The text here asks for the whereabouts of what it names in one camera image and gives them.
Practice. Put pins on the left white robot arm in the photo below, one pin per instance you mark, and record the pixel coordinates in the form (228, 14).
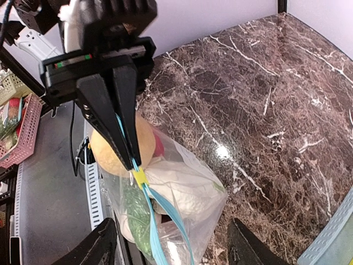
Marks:
(90, 26)

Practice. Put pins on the orange fruit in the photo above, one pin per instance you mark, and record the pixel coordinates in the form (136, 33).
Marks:
(110, 155)

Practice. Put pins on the white slotted cable duct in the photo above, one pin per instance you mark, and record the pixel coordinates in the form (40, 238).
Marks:
(93, 194)

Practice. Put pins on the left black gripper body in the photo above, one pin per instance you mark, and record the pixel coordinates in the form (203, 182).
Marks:
(60, 73)

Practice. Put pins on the green cucumber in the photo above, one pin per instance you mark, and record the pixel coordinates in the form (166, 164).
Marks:
(138, 217)

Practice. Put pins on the white cauliflower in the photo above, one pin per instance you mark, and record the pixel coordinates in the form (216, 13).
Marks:
(195, 196)

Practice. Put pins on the pink plastic basket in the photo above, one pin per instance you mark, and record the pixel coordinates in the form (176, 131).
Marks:
(24, 147)

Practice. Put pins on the left black frame post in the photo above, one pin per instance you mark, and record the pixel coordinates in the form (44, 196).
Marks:
(282, 6)

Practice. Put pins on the clear zip top bag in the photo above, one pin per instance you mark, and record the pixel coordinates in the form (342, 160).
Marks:
(173, 240)

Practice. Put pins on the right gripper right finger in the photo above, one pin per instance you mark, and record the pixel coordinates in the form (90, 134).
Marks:
(245, 248)

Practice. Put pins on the light blue plastic basket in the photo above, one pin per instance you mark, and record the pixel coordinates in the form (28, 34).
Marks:
(334, 244)

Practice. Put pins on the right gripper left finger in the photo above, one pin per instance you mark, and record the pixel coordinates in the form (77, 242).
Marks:
(97, 248)

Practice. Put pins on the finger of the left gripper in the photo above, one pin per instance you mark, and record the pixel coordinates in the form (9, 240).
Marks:
(125, 84)
(99, 102)

